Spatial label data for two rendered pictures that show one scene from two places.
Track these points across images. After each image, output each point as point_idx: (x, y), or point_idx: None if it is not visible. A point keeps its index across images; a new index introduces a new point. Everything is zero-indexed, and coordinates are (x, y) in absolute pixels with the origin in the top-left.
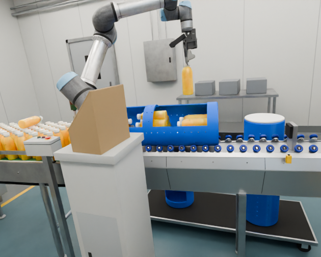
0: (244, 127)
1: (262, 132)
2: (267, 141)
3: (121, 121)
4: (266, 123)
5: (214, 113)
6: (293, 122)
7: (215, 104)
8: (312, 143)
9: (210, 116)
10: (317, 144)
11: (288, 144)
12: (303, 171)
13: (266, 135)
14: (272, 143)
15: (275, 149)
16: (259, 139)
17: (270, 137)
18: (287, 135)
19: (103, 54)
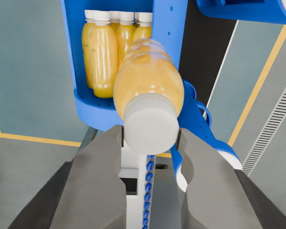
0: (208, 139)
1: (175, 156)
2: None
3: None
4: (177, 171)
5: (80, 114)
6: (131, 198)
7: (103, 127)
8: (143, 190)
9: (76, 104)
10: (138, 191)
11: (132, 170)
12: None
13: (173, 157)
14: (145, 156)
15: (121, 154)
16: (175, 145)
17: (172, 159)
18: (127, 178)
19: None
